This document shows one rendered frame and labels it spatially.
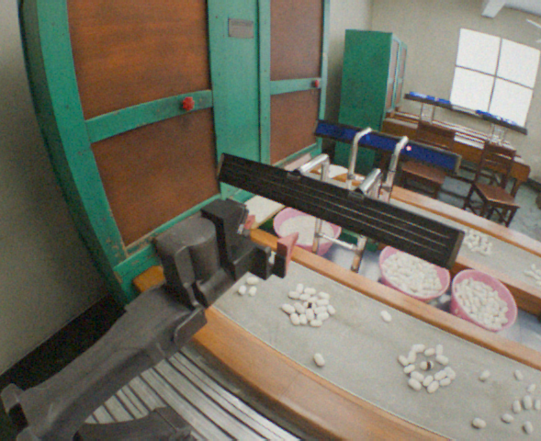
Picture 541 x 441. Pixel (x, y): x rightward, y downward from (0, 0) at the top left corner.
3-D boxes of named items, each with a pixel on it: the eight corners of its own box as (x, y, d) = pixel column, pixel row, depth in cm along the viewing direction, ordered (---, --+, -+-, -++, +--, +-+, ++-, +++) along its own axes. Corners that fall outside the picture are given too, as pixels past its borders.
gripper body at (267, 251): (223, 221, 43) (191, 244, 38) (274, 244, 38) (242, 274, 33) (227, 251, 47) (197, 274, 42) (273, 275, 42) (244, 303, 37)
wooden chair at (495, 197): (469, 239, 211) (504, 154, 159) (456, 215, 245) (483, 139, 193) (501, 244, 201) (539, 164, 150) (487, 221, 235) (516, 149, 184)
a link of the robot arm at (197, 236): (185, 209, 34) (109, 254, 26) (231, 230, 30) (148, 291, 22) (198, 268, 41) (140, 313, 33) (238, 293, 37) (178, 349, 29)
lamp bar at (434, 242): (450, 273, 41) (467, 243, 37) (214, 180, 71) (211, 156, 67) (453, 250, 46) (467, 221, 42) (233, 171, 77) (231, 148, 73)
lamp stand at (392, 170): (375, 253, 100) (403, 148, 74) (332, 235, 110) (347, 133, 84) (387, 231, 112) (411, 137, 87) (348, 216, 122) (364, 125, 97)
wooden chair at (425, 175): (389, 208, 255) (410, 124, 204) (400, 194, 282) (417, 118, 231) (428, 223, 232) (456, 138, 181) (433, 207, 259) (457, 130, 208)
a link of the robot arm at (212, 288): (205, 243, 37) (169, 268, 33) (233, 258, 35) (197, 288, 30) (211, 275, 41) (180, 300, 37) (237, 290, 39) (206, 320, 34)
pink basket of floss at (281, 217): (345, 261, 97) (350, 242, 91) (277, 266, 94) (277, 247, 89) (327, 221, 118) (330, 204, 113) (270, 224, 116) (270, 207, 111)
